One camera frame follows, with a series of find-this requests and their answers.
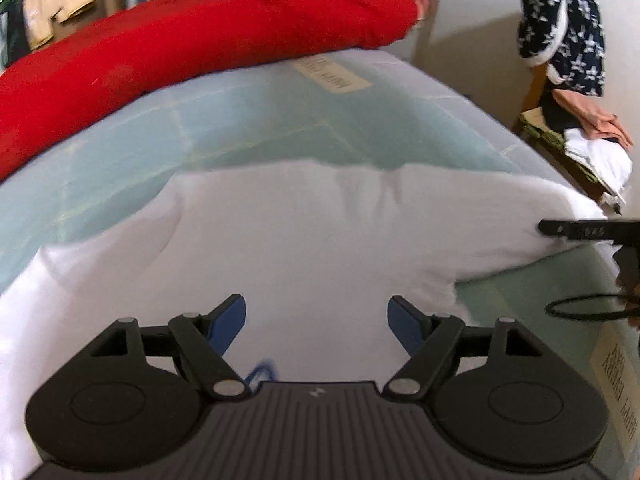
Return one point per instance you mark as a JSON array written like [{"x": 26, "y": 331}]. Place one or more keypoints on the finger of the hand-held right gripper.
[{"x": 575, "y": 229}]

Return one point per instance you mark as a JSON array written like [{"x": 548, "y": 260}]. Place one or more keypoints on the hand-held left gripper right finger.
[{"x": 402, "y": 324}]

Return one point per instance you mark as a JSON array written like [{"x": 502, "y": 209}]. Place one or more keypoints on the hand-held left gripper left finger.
[{"x": 230, "y": 321}]

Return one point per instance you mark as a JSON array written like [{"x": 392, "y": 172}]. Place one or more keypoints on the white printed t-shirt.
[{"x": 310, "y": 240}]

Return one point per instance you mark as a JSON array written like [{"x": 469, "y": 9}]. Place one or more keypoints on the peach cloth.
[{"x": 595, "y": 120}]

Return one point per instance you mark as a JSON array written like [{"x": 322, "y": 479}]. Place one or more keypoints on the dark blue floral garment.
[{"x": 575, "y": 35}]

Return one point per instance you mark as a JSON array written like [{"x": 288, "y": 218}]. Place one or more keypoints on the light blue checked blanket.
[{"x": 250, "y": 125}]

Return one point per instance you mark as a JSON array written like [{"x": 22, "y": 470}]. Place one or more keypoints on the red rolled quilt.
[{"x": 200, "y": 35}]

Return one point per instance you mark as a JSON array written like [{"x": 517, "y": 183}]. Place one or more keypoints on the dark green chair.
[{"x": 10, "y": 30}]

